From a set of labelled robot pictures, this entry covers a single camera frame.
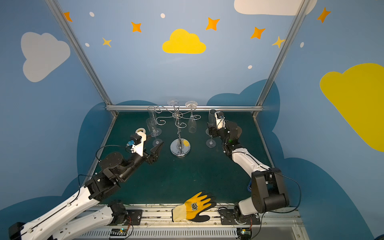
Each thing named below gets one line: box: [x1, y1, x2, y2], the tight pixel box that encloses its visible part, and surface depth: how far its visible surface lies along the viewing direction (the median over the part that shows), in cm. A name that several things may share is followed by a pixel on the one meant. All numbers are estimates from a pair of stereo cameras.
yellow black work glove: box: [171, 191, 217, 223], surface depth 76 cm
